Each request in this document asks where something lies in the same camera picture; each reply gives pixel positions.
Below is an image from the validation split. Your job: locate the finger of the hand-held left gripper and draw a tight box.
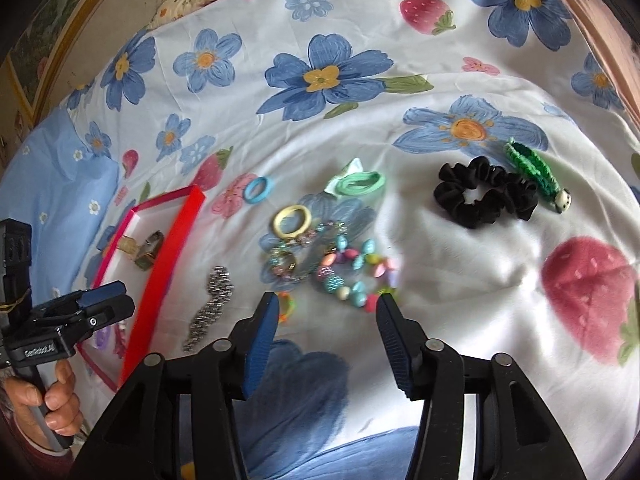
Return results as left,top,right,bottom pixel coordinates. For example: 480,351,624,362
60,296,136,347
47,281,129,317

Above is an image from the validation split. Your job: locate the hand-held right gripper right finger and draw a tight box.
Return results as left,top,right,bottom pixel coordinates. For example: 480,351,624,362
375,294,588,480

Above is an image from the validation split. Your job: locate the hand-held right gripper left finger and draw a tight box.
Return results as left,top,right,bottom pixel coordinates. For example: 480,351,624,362
67,291,281,480

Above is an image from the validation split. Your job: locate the colourful beaded bracelet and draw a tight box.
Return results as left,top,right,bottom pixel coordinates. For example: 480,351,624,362
312,234,402,314

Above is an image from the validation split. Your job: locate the red cardboard box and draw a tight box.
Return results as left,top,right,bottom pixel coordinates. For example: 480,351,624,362
82,185,207,394

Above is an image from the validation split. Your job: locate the silver chain bracelet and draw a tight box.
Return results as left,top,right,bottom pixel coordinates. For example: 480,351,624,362
182,266,235,353

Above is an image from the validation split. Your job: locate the clear bead charm bracelet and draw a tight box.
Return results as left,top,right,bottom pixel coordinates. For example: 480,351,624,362
264,219,351,284

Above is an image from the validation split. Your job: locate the yellow ring hair tie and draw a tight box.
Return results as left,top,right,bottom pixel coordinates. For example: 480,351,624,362
272,204,312,238

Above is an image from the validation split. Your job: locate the green hair tie with bow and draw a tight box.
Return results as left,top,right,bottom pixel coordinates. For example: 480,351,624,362
324,158,387,197

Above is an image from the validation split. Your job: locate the person's left hand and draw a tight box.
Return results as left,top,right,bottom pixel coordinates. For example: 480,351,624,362
2,359,85,437

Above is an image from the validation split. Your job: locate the small gold hoop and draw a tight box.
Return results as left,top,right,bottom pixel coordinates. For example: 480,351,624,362
277,292,299,325

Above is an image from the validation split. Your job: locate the green face wristwatch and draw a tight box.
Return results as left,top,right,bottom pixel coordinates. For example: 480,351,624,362
134,231,166,272

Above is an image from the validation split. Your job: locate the blue daisy pillow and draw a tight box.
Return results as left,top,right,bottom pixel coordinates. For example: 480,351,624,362
0,106,122,308

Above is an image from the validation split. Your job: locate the black scrunchie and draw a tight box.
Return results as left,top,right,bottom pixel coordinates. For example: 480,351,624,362
433,155,540,230

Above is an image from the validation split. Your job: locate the green woven panda hair clip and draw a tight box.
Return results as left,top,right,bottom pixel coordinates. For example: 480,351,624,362
503,137,574,215

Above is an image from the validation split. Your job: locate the blue hair tie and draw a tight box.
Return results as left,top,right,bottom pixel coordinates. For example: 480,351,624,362
243,176,276,205

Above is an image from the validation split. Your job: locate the framed wall picture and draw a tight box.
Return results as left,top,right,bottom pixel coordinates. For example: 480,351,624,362
0,0,128,128

